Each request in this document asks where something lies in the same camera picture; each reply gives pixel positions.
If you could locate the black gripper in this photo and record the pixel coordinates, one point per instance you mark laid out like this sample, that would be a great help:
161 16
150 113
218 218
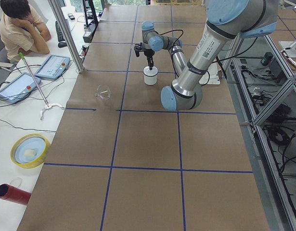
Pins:
148 55

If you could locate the white ceramic lid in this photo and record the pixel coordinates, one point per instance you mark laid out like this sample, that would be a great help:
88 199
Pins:
150 71

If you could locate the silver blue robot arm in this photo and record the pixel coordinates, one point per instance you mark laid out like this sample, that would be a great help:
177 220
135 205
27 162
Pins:
226 19

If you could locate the white enamel mug blue rim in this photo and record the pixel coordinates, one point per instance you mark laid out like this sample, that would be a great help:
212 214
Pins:
150 78

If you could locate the black computer mouse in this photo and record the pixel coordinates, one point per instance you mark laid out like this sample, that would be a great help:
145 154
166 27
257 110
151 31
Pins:
62 44

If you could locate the black keyboard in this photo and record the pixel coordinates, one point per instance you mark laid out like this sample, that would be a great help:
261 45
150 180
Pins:
60 36

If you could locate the teach pendant tablet far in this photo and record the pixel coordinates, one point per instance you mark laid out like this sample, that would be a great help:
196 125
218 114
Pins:
53 67

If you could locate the teach pendant tablet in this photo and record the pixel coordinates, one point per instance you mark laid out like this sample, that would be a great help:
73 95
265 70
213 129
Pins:
18 89
53 67

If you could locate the brown paper table cover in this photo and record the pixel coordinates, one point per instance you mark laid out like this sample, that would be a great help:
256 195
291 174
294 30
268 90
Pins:
126 164

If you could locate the reach grabber stick tool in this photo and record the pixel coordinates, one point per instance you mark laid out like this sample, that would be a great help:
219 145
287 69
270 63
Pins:
48 105

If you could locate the teach pendant tablet near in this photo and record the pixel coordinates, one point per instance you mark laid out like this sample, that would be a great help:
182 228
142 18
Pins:
18 89

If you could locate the seated person beige shirt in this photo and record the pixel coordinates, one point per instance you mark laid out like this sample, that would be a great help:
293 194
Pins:
22 30

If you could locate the yellow rimmed bowl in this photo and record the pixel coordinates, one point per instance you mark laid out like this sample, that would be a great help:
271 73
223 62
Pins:
30 151

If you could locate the red cylinder tube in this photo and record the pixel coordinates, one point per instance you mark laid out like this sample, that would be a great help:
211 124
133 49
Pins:
13 194

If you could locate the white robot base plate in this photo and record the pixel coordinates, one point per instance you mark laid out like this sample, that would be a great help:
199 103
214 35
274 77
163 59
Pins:
211 77

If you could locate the aluminium frame post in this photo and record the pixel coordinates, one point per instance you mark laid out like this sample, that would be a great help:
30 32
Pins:
58 13

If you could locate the aluminium frame rack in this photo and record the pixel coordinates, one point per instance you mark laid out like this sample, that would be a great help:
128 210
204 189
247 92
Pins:
262 77

